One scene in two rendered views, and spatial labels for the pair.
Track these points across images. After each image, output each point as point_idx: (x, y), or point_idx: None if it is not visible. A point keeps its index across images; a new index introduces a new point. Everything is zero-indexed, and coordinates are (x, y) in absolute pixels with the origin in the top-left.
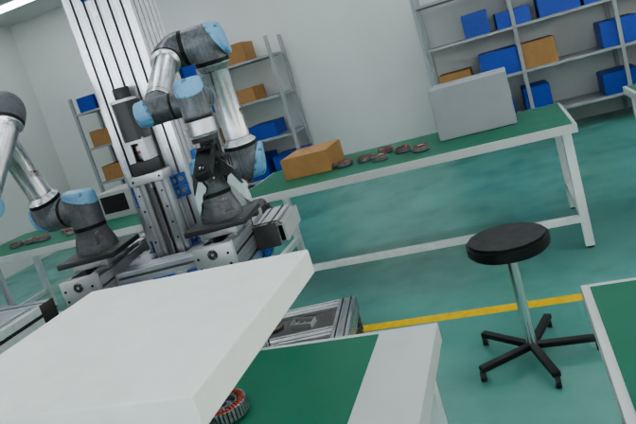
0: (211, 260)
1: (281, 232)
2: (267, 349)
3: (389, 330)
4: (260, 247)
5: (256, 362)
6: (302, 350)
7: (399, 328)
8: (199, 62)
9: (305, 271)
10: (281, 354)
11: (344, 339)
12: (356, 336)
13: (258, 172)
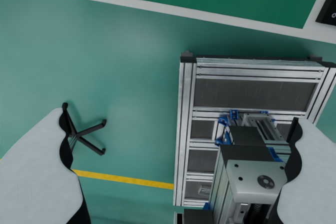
0: (267, 175)
1: (180, 223)
2: (181, 6)
3: None
4: (209, 213)
5: None
6: None
7: None
8: None
9: None
10: None
11: None
12: None
13: None
